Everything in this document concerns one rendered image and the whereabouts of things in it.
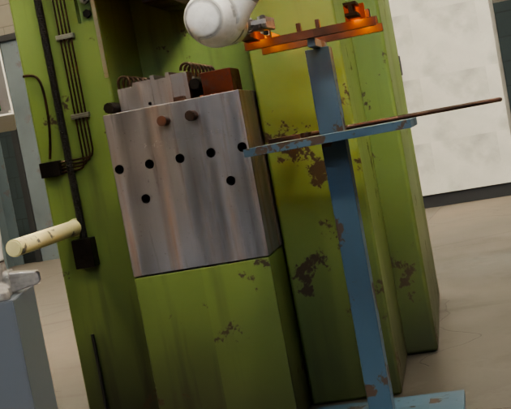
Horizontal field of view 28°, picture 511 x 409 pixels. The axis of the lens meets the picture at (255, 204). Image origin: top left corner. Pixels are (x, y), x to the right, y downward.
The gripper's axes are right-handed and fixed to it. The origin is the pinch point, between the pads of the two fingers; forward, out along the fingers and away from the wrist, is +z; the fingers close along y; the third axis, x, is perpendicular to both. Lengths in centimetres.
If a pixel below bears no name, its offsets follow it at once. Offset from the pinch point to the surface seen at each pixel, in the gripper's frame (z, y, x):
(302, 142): 10.5, 6.0, -26.8
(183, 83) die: 40.8, -27.6, -6.0
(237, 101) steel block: 35.0, -12.7, -13.4
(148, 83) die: 41, -37, -4
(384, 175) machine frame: 99, 17, -43
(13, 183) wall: 673, -375, -25
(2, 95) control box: 27, -74, -1
